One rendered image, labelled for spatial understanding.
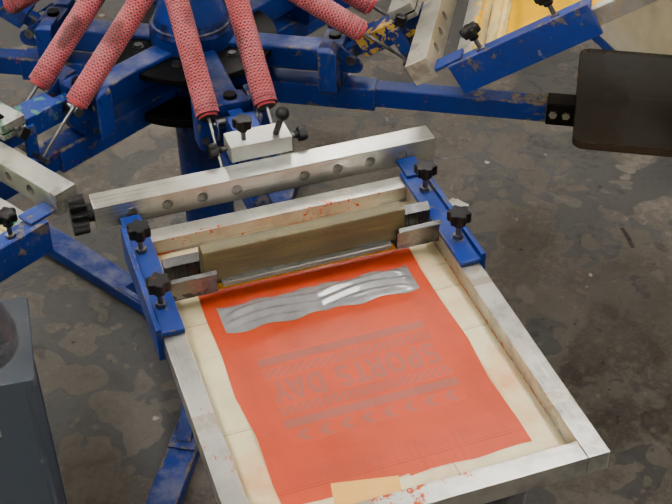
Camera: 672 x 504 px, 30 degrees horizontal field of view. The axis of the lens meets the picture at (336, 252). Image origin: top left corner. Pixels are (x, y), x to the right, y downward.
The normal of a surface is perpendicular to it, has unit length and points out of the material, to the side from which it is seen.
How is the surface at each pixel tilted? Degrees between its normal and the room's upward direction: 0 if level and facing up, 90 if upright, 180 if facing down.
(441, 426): 0
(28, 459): 90
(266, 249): 90
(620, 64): 0
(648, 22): 78
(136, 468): 0
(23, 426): 90
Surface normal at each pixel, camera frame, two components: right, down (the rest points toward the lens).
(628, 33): -0.92, 0.04
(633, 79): -0.02, -0.78
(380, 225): 0.33, 0.59
